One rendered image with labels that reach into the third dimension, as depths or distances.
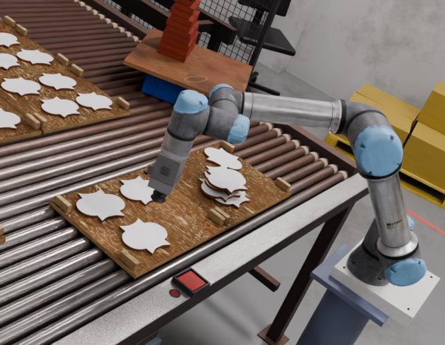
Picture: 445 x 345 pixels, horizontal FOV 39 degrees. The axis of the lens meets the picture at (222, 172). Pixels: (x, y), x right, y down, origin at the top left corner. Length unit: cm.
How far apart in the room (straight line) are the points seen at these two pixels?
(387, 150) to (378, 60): 449
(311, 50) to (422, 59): 109
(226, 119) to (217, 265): 47
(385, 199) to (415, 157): 334
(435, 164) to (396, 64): 133
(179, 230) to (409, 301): 76
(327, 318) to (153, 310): 75
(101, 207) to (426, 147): 355
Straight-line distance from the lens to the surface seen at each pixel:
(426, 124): 535
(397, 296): 207
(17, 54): 258
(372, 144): 159
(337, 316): 213
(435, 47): 591
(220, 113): 154
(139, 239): 174
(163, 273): 170
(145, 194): 192
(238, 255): 188
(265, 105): 167
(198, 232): 186
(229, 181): 207
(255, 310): 318
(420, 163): 506
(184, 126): 153
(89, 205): 181
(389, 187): 170
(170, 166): 158
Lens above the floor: 199
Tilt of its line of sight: 29 degrees down
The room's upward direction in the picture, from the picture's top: 22 degrees clockwise
